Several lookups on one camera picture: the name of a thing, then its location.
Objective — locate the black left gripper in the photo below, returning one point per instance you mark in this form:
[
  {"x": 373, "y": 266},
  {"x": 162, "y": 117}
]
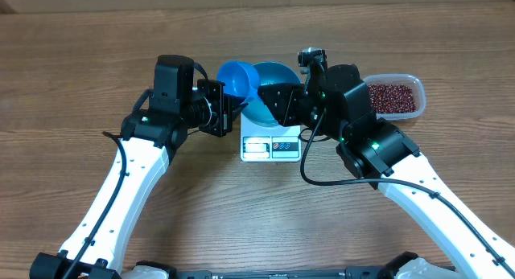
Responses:
[{"x": 225, "y": 102}]

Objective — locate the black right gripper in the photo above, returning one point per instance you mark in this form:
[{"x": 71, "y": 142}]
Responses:
[{"x": 287, "y": 112}]

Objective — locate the blue plastic measuring scoop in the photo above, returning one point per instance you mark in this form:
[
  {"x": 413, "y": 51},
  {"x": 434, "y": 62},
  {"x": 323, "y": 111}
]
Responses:
[{"x": 241, "y": 79}]

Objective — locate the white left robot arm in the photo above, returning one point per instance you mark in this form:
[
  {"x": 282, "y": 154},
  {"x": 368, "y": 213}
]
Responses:
[{"x": 182, "y": 100}]

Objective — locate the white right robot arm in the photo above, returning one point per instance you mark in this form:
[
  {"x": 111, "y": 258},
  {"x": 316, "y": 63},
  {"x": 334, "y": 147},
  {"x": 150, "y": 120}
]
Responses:
[{"x": 335, "y": 102}]

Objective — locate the teal metal bowl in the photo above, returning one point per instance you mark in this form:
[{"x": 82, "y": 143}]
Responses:
[{"x": 269, "y": 73}]

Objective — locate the white digital kitchen scale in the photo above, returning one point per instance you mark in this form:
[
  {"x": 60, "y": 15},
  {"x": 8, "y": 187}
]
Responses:
[{"x": 269, "y": 144}]

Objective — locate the red beans in container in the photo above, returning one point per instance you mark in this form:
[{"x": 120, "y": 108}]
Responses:
[{"x": 392, "y": 98}]

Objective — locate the clear plastic container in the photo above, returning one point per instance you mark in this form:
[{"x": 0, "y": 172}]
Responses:
[{"x": 409, "y": 80}]

